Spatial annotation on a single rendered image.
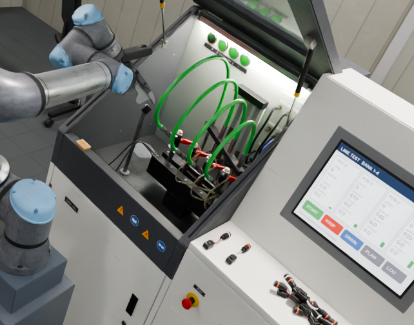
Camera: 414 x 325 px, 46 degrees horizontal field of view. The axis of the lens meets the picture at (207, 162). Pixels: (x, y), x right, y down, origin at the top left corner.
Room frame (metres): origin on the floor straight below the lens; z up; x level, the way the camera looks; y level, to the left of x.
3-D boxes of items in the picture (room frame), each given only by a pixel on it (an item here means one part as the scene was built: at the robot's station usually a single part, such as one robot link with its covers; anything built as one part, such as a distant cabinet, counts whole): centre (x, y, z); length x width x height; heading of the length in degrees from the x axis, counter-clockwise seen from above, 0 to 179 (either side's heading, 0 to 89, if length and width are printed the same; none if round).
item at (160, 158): (1.52, 0.03, 0.91); 0.34 x 0.10 x 0.15; 62
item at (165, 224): (1.36, 0.25, 0.87); 0.62 x 0.04 x 0.16; 62
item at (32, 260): (0.93, 0.37, 0.95); 0.15 x 0.15 x 0.10
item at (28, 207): (0.93, 0.38, 1.07); 0.13 x 0.12 x 0.14; 78
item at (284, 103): (1.69, -0.20, 1.20); 0.13 x 0.03 x 0.31; 62
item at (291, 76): (1.81, 0.01, 1.43); 0.54 x 0.03 x 0.02; 62
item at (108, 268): (1.35, 0.26, 0.44); 0.65 x 0.02 x 0.68; 62
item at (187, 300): (1.12, -0.13, 0.80); 0.05 x 0.04 x 0.05; 62
